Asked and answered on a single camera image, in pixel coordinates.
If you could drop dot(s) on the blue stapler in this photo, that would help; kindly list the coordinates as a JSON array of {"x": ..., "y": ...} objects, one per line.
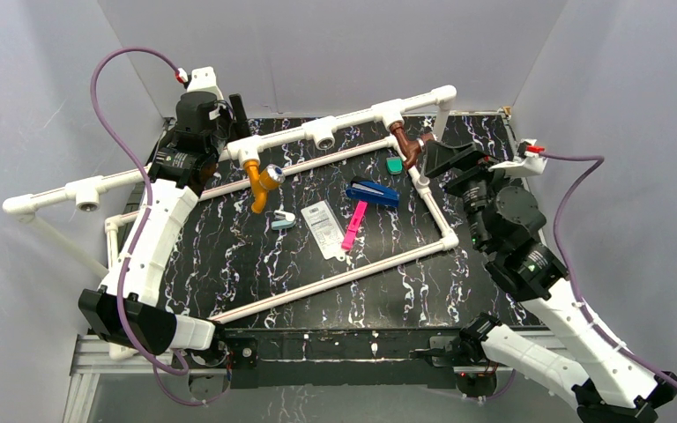
[{"x": 372, "y": 192}]

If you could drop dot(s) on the pink plastic clip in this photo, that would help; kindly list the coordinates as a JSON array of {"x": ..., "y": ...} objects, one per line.
[{"x": 354, "y": 226}]

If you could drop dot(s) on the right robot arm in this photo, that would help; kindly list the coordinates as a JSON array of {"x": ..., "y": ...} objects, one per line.
[{"x": 596, "y": 377}]

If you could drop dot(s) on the small white teal clip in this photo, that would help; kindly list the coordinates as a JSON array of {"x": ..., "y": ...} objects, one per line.
[{"x": 282, "y": 220}]

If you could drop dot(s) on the black front base bar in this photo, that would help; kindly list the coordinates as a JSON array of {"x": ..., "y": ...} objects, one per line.
[{"x": 337, "y": 357}]

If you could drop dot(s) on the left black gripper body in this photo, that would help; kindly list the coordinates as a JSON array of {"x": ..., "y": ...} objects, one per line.
[{"x": 232, "y": 131}]

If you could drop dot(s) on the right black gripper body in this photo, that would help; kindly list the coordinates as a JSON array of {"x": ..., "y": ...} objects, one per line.
[{"x": 471, "y": 161}]

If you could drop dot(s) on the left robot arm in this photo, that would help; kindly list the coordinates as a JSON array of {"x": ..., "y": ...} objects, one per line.
[{"x": 124, "y": 309}]

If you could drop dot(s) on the teal green eraser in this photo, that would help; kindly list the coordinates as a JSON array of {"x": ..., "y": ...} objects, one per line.
[{"x": 394, "y": 165}]

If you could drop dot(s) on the orange plastic faucet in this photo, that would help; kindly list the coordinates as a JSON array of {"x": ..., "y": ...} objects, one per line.
[{"x": 262, "y": 182}]

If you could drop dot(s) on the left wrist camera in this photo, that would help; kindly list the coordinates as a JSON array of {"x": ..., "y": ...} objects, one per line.
[{"x": 200, "y": 80}]

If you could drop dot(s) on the white barcode label tag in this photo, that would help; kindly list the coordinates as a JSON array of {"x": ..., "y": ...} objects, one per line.
[{"x": 325, "y": 229}]

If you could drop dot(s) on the white PVC pipe frame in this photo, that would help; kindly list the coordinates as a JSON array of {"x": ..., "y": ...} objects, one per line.
[{"x": 86, "y": 193}]

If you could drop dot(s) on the brown plastic faucet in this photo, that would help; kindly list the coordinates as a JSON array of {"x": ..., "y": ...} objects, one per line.
[{"x": 410, "y": 149}]

